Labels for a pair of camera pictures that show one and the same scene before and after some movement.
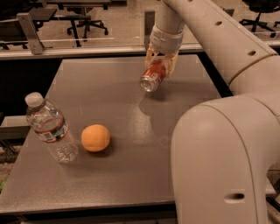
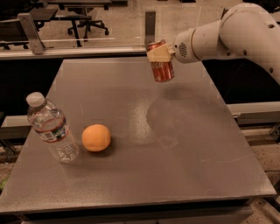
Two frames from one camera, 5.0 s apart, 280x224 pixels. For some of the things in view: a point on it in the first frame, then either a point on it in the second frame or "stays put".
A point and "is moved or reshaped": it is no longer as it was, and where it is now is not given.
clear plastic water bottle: (52, 126) stays put
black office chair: (85, 21) stays put
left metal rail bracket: (31, 33) stays put
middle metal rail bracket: (149, 24) stays put
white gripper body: (164, 41) to (182, 46)
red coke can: (152, 74) is moved or reshaped
